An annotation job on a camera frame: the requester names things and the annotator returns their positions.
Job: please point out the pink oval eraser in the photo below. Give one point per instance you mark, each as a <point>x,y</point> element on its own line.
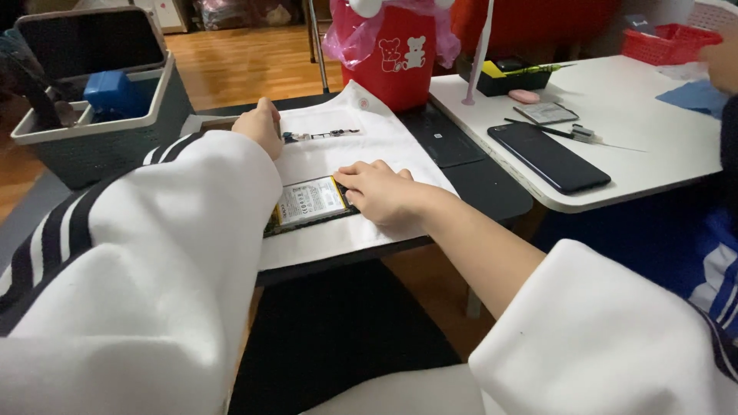
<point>523,96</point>

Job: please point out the pink lamp stand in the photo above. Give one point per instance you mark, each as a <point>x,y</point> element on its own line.
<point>478,55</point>

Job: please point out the white plastic basket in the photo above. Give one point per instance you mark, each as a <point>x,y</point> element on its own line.
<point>715,14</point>

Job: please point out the blue box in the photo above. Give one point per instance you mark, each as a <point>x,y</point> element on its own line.
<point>112,93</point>

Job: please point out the red bin with bear print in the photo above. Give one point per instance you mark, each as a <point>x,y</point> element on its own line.
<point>395,66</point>

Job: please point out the person's left fingers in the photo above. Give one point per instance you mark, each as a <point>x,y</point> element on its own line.
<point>271,118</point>

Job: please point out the red plastic basket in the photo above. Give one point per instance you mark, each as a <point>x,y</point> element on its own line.
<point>669,45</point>

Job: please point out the person's right hand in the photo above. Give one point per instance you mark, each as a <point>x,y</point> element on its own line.
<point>386,193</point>

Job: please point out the white table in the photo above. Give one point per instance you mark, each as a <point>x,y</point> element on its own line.
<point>628,121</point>

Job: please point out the small grey clip tool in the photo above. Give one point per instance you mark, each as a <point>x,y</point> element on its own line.
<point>585,133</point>

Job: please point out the black tweezers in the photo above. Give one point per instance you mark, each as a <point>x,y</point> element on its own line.
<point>539,128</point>

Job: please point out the green screwdriver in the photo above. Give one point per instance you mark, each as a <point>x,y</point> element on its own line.
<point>536,69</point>

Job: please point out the pink plastic bin liner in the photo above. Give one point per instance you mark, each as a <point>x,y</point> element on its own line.
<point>351,34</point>

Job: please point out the phone with battery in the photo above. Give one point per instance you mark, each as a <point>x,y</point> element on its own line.
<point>308,203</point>

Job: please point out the white work cloth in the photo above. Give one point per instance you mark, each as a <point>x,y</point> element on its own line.
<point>351,150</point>

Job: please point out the person's left hand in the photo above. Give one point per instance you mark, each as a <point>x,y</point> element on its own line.
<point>256,124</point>

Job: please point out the blue cloth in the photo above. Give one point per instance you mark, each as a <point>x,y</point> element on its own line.
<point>695,97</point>

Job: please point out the black table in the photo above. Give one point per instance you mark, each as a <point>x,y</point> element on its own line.
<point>490,187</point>

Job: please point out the silver phone battery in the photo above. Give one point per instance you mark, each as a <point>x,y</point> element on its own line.
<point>545,113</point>

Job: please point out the metal pole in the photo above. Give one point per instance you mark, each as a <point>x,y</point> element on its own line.
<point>318,46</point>

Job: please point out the black flat pad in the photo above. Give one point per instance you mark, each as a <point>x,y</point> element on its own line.
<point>441,138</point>

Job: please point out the black smartphone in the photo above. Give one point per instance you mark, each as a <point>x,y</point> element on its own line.
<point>548,155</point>

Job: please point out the grey storage crate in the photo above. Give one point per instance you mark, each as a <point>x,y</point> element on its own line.
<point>98,138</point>

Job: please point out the black tool tray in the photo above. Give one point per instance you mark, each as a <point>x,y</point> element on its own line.
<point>501,78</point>

